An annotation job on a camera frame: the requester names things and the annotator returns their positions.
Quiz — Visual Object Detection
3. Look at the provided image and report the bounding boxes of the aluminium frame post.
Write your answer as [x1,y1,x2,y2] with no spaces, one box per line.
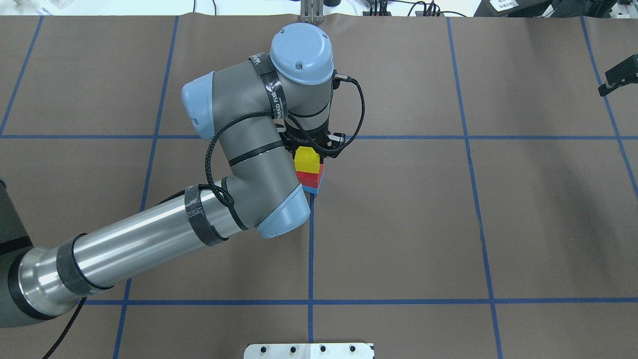
[299,0,325,25]

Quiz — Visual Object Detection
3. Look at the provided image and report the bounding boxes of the black wrist cable arm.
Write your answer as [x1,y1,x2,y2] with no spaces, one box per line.
[205,73,365,208]

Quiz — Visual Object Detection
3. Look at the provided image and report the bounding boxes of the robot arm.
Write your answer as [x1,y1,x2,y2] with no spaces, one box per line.
[1,22,349,329]

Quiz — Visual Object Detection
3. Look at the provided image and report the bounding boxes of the red cube block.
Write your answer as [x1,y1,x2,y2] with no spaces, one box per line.
[296,164,324,190]

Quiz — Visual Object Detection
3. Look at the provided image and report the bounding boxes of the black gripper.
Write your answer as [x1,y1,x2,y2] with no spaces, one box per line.
[278,120,346,162]

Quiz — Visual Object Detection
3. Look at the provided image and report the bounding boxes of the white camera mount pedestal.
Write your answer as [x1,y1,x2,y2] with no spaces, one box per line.
[243,343,376,359]

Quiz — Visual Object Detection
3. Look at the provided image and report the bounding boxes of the yellow cube block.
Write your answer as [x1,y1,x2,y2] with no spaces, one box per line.
[294,146,321,174]

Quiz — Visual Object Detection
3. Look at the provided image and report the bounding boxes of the blue cube block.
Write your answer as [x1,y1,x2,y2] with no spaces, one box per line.
[302,179,323,195]

